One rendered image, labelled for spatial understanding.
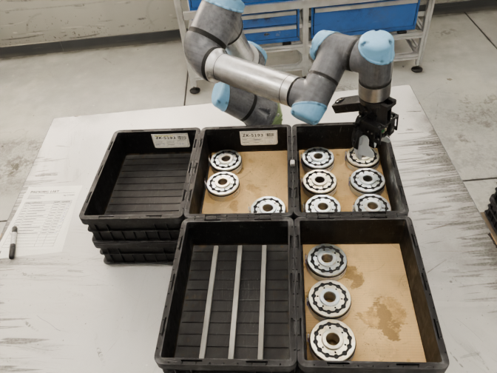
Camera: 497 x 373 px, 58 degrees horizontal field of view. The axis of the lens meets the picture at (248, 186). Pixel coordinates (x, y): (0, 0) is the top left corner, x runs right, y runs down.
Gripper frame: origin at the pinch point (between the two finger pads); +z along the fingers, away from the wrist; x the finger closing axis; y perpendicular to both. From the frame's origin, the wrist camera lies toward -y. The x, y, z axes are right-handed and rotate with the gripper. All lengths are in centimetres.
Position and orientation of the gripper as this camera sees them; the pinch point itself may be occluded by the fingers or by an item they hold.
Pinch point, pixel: (364, 149)
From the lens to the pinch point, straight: 127.6
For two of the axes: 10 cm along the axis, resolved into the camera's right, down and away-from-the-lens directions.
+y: 6.6, 4.9, -5.7
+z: 1.7, 6.4, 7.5
